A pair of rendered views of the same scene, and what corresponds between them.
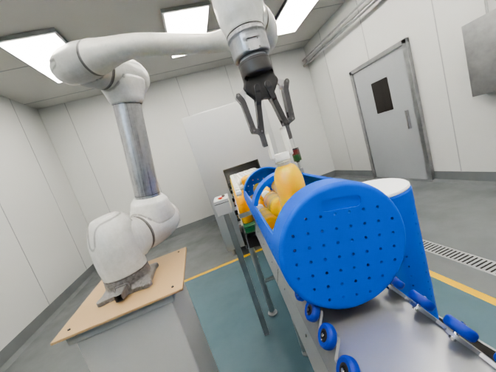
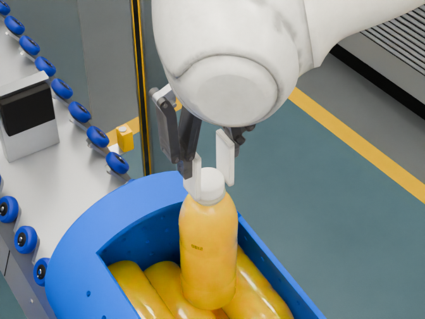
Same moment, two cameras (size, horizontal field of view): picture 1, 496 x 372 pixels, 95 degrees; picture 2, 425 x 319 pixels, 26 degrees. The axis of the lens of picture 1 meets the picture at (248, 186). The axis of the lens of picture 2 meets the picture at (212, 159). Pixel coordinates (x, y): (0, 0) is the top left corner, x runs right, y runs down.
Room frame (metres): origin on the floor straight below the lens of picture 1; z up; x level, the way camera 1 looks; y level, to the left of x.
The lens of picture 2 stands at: (1.21, -0.44, 2.11)
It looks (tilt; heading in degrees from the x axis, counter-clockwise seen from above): 46 degrees down; 152
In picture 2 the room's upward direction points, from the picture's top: straight up
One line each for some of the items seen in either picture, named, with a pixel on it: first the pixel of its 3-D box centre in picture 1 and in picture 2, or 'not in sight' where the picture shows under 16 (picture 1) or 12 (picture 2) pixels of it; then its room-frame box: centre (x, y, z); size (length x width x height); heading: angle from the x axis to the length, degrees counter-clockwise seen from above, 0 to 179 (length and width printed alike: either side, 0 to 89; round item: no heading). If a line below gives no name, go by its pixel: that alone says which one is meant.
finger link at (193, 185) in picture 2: (286, 140); (191, 172); (0.57, -0.12, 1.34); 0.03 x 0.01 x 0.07; 4
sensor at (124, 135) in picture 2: not in sight; (111, 143); (0.08, -0.05, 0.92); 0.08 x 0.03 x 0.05; 94
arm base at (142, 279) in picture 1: (127, 279); not in sight; (0.79, 0.52, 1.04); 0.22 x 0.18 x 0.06; 11
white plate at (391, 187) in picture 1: (370, 189); not in sight; (0.94, -0.50, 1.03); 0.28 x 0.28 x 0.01
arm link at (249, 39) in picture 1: (249, 47); not in sight; (0.56, -0.10, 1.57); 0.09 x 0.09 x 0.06
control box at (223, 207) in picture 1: (223, 204); not in sight; (1.55, 0.20, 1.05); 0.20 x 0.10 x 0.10; 4
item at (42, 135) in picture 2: not in sight; (28, 119); (0.04, -0.18, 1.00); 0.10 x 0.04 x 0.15; 94
